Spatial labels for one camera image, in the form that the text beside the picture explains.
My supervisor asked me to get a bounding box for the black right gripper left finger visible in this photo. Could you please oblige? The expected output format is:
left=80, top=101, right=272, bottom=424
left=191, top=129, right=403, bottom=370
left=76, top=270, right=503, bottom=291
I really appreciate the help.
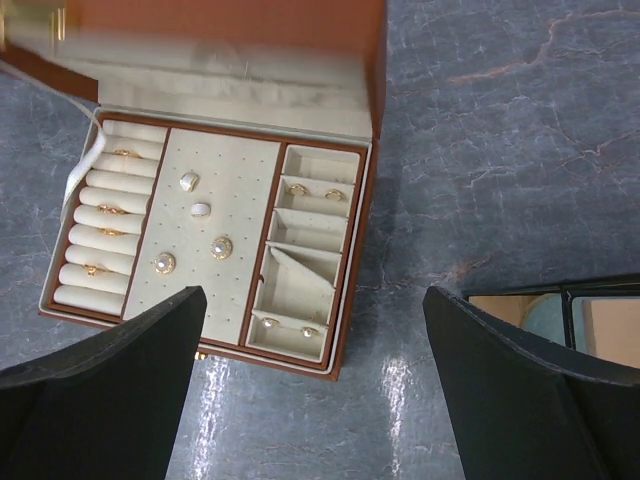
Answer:
left=1, top=286, right=207, bottom=479

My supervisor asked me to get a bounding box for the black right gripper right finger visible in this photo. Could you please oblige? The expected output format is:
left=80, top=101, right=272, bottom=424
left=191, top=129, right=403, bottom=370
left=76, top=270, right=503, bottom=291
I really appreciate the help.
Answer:
left=423, top=286, right=639, bottom=479

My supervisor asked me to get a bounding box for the small round gold earring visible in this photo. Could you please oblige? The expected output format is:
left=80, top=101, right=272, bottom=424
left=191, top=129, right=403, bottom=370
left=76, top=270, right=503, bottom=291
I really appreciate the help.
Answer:
left=152, top=252, right=176, bottom=275

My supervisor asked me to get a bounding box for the pearl stud earring gold setting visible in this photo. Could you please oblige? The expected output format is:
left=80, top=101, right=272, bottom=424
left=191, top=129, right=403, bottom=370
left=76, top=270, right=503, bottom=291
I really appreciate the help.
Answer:
left=210, top=237, right=233, bottom=260

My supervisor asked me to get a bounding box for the small brown jewelry tray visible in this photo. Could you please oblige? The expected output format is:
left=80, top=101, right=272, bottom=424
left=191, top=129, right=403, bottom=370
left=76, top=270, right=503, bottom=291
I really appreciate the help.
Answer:
left=39, top=112, right=369, bottom=377

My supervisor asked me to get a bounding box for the large brown jewelry box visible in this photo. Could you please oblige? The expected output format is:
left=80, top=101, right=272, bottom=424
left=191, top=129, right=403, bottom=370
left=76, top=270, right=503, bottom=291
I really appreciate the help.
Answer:
left=1, top=1, right=387, bottom=380

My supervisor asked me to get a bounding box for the light blue oblong plate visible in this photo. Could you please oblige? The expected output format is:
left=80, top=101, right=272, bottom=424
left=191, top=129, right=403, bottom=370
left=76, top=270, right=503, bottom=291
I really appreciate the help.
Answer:
left=522, top=294, right=564, bottom=343

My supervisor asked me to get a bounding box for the pearl stud in tray slot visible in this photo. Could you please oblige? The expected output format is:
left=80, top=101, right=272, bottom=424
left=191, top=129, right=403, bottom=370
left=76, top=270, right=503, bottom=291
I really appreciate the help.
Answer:
left=261, top=317, right=281, bottom=330

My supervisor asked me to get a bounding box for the pearl earring in tray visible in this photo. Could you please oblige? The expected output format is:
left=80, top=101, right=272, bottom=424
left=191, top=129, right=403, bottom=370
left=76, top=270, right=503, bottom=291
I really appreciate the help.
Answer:
left=190, top=202, right=212, bottom=218
left=179, top=171, right=200, bottom=192

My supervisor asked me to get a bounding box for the black wire rack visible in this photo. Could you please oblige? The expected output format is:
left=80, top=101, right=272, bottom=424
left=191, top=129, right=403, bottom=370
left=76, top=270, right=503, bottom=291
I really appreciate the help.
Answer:
left=462, top=273, right=639, bottom=355

